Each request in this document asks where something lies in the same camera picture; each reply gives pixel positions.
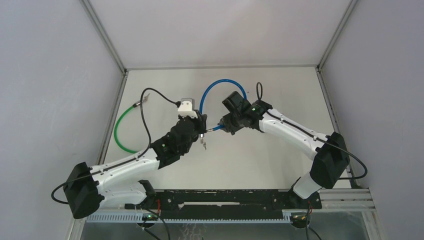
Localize silver keys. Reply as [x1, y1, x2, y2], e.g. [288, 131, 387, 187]
[199, 133, 207, 150]

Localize blue cable lock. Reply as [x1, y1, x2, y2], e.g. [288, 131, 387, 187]
[198, 79, 247, 132]

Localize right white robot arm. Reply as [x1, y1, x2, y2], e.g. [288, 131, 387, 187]
[219, 91, 350, 208]

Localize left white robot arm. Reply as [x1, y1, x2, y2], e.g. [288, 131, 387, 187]
[62, 110, 208, 219]

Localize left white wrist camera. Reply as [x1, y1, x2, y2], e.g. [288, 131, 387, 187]
[177, 98, 198, 119]

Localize green cable lock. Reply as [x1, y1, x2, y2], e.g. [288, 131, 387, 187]
[113, 93, 150, 154]

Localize left black camera cable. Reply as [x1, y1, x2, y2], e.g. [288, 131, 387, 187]
[50, 87, 181, 205]

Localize black camera cable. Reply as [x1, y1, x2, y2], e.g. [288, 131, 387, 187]
[50, 87, 181, 205]
[255, 81, 369, 181]

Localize white slotted cable duct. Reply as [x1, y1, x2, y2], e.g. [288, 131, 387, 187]
[85, 211, 306, 224]

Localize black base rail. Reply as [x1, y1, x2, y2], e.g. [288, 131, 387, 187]
[124, 189, 323, 219]

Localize right black camera cable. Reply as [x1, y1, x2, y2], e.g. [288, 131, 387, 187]
[255, 81, 369, 181]

